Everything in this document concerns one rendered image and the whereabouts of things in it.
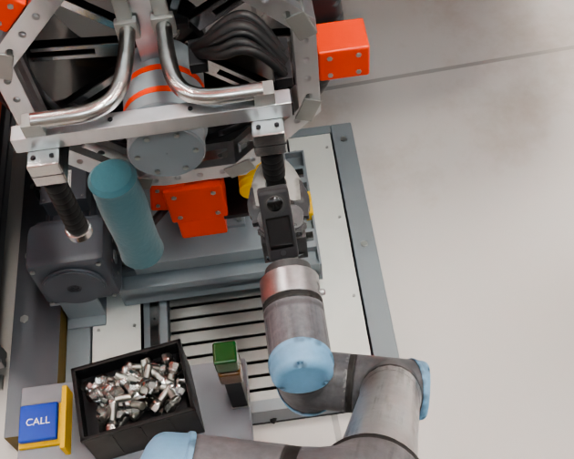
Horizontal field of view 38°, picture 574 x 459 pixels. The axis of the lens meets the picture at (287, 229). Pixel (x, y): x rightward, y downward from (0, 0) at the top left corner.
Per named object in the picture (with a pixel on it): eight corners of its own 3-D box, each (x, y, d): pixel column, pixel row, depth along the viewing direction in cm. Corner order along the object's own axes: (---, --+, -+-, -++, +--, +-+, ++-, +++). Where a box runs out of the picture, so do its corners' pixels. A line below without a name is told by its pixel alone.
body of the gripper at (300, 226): (259, 233, 137) (267, 297, 130) (253, 203, 130) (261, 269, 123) (305, 227, 137) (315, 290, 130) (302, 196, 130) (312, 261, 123)
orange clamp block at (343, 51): (313, 52, 151) (363, 45, 151) (319, 83, 147) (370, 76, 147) (312, 23, 145) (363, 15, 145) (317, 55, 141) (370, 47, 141)
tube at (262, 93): (263, 16, 133) (256, -38, 125) (276, 105, 123) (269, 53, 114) (155, 31, 133) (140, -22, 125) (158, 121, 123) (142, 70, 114)
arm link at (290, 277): (259, 293, 120) (325, 284, 120) (255, 264, 122) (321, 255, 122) (265, 321, 127) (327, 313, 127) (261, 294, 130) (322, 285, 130)
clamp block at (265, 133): (281, 109, 133) (279, 86, 128) (288, 154, 127) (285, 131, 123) (250, 114, 133) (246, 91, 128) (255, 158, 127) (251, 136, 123)
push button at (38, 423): (61, 405, 155) (57, 401, 153) (59, 441, 151) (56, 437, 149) (24, 410, 155) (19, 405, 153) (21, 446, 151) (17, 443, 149)
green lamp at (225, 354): (238, 349, 141) (235, 339, 137) (240, 371, 138) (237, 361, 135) (215, 352, 141) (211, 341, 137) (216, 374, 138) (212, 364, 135)
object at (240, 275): (305, 168, 229) (302, 147, 221) (322, 280, 209) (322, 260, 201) (125, 193, 229) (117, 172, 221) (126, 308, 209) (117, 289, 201)
